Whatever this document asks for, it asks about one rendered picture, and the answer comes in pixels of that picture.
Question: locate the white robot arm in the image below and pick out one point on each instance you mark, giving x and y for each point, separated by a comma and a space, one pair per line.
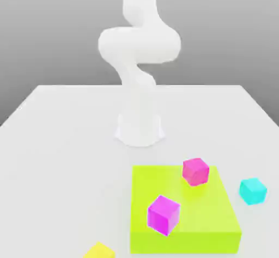
139, 44

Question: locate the small pink cube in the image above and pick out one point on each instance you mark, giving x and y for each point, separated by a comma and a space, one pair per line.
195, 171

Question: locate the small magenta cube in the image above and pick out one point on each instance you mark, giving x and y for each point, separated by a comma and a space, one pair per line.
163, 215

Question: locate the small cyan cube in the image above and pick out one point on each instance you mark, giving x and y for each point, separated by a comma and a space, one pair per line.
252, 191

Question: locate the small yellow cube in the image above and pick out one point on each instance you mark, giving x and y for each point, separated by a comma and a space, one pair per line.
100, 251

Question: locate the large lime green box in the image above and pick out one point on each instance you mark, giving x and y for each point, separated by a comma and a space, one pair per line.
202, 214

